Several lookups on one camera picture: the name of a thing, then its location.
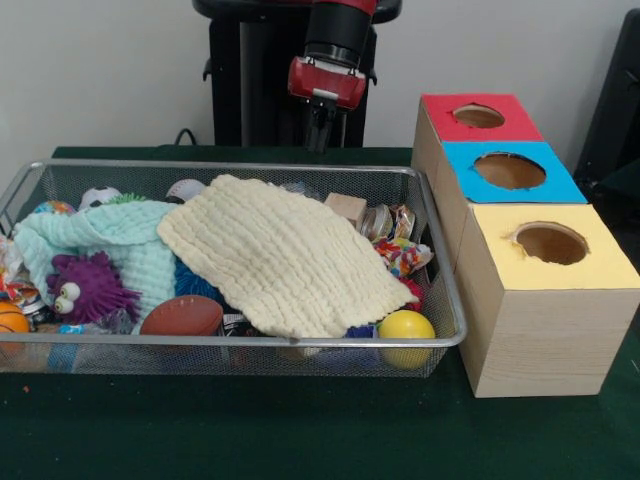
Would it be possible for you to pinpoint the dark green table cloth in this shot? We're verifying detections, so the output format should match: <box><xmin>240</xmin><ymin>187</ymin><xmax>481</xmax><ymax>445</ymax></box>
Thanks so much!
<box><xmin>0</xmin><ymin>145</ymin><xmax>640</xmax><ymax>480</ymax></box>

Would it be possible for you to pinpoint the brown toy football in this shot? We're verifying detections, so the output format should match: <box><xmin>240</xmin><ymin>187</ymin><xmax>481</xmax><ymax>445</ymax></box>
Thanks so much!
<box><xmin>139</xmin><ymin>295</ymin><xmax>225</xmax><ymax>337</ymax></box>

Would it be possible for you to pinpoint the small wooden block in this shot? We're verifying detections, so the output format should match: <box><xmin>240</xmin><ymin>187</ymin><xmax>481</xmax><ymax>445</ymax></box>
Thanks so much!
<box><xmin>324</xmin><ymin>192</ymin><xmax>368</xmax><ymax>227</ymax></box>

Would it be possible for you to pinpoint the mint green cloth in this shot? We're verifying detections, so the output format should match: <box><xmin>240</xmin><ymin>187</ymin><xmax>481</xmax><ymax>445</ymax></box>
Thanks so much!
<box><xmin>12</xmin><ymin>200</ymin><xmax>181</xmax><ymax>321</ymax></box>

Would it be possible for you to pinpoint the white ball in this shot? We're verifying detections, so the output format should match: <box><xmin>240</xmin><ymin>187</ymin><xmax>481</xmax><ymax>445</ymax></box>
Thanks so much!
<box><xmin>165</xmin><ymin>179</ymin><xmax>207</xmax><ymax>204</ymax></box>

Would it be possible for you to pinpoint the orange toy basketball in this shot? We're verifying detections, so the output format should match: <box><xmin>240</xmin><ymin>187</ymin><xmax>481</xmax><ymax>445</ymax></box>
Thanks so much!
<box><xmin>0</xmin><ymin>300</ymin><xmax>31</xmax><ymax>337</ymax></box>

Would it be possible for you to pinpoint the black chair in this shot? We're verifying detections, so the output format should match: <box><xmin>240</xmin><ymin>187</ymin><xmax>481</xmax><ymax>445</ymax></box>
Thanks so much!
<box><xmin>575</xmin><ymin>10</ymin><xmax>640</xmax><ymax>201</ymax></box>

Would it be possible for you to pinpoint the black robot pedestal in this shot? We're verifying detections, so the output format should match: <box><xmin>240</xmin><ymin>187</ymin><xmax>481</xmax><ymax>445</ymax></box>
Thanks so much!
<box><xmin>193</xmin><ymin>0</ymin><xmax>402</xmax><ymax>149</ymax></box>

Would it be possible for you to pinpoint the purple spiky toy with eyes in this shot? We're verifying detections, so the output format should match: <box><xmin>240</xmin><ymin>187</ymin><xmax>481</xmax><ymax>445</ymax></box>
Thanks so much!
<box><xmin>46</xmin><ymin>252</ymin><xmax>142</xmax><ymax>325</ymax></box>

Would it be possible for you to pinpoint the clear plastic packet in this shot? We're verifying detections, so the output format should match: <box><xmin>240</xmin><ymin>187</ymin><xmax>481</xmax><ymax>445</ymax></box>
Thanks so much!
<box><xmin>280</xmin><ymin>180</ymin><xmax>327</xmax><ymax>201</ymax></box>

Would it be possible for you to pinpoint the colourful crinkly packet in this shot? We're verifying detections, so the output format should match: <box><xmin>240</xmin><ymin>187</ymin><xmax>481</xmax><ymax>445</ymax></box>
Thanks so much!
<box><xmin>373</xmin><ymin>237</ymin><xmax>434</xmax><ymax>279</ymax></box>

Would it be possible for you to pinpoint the cream yellow cloth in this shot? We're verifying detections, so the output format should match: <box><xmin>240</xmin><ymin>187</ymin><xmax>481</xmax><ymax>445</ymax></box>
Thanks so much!
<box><xmin>157</xmin><ymin>174</ymin><xmax>419</xmax><ymax>339</ymax></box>

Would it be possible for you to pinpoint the small soccer ball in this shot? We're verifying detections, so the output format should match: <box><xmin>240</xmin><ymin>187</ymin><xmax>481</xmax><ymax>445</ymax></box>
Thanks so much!
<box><xmin>78</xmin><ymin>187</ymin><xmax>122</xmax><ymax>211</ymax></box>

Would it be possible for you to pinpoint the yellow ball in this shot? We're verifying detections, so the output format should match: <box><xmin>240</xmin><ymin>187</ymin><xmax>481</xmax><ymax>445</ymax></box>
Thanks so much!
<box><xmin>378</xmin><ymin>309</ymin><xmax>437</xmax><ymax>369</ymax></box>

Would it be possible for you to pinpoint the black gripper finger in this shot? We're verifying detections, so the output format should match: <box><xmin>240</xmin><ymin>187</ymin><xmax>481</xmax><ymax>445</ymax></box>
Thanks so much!
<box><xmin>307</xmin><ymin>101</ymin><xmax>323</xmax><ymax>153</ymax></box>
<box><xmin>321</xmin><ymin>104</ymin><xmax>336</xmax><ymax>153</ymax></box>

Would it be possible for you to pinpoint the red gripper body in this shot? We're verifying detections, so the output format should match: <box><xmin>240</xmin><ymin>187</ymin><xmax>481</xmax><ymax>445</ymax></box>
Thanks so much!
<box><xmin>288</xmin><ymin>56</ymin><xmax>368</xmax><ymax>112</ymax></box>

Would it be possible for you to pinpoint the clear mesh bin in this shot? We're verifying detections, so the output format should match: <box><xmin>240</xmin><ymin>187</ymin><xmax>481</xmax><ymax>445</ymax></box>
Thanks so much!
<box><xmin>0</xmin><ymin>158</ymin><xmax>468</xmax><ymax>379</ymax></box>

